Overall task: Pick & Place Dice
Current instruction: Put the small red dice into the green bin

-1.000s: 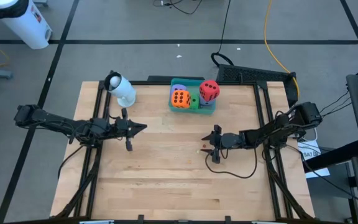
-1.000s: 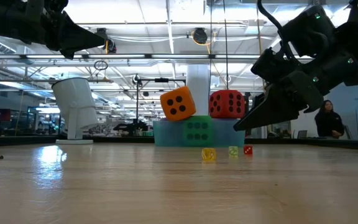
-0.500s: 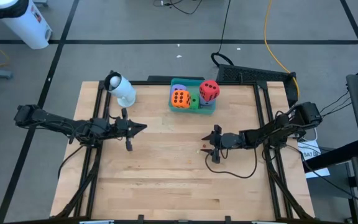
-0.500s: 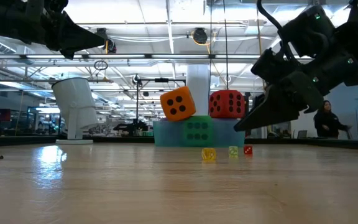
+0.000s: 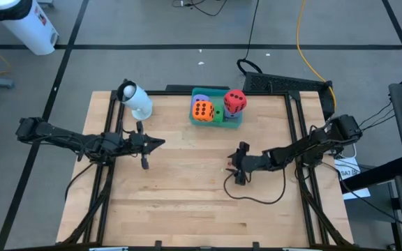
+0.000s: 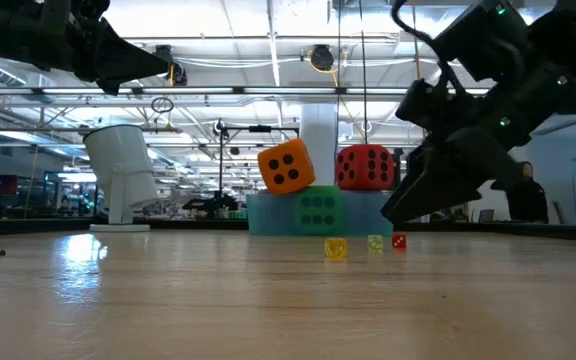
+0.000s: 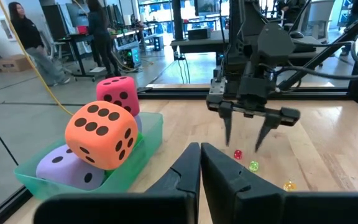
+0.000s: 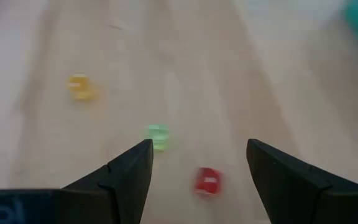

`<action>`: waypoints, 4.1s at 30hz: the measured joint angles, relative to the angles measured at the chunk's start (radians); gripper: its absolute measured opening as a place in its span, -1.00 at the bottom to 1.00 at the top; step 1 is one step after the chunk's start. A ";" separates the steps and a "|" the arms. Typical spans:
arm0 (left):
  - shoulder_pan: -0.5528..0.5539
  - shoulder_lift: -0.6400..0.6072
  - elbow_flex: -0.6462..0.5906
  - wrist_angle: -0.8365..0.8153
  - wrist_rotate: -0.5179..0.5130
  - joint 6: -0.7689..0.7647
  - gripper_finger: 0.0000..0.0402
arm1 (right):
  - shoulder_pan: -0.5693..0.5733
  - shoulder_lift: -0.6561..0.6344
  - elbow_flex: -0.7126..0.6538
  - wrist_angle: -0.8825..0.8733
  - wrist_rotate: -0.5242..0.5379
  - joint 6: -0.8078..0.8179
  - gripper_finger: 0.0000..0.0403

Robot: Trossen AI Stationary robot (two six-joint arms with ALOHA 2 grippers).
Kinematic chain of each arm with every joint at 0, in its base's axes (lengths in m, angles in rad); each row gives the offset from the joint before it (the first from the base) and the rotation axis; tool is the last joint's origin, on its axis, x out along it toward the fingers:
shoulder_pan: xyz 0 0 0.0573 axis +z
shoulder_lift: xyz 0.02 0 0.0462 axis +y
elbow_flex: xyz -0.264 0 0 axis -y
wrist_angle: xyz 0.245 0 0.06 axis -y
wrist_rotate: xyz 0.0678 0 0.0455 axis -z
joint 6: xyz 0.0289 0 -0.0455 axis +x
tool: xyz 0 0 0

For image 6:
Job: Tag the orange foam die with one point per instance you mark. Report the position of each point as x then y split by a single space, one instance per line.
283 169

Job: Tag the green foam die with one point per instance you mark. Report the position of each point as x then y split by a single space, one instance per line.
318 210

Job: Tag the small green translucent die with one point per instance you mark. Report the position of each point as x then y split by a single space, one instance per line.
375 243

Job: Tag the person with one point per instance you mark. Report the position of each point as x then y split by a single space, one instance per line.
528 200

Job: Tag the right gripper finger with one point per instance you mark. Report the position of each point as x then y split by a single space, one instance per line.
414 160
453 175

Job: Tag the small yellow translucent die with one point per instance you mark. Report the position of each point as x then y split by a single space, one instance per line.
335 248

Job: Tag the white round pillar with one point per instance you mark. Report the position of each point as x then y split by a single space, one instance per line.
320 125

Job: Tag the long ceiling light strip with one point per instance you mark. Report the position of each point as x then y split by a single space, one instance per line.
183 145

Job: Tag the red foam die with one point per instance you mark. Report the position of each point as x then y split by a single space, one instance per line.
362 150

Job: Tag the dark office chair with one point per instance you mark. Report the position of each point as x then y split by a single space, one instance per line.
486 216

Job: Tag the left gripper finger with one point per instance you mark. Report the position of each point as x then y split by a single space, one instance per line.
123 60

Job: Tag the small red translucent die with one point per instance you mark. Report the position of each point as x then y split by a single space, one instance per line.
399 241

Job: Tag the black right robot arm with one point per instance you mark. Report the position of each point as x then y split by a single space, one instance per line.
568 40

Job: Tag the black boom stand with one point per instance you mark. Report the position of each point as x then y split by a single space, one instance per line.
260 128

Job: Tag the teal translucent plastic bin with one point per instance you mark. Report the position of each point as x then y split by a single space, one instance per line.
268 215

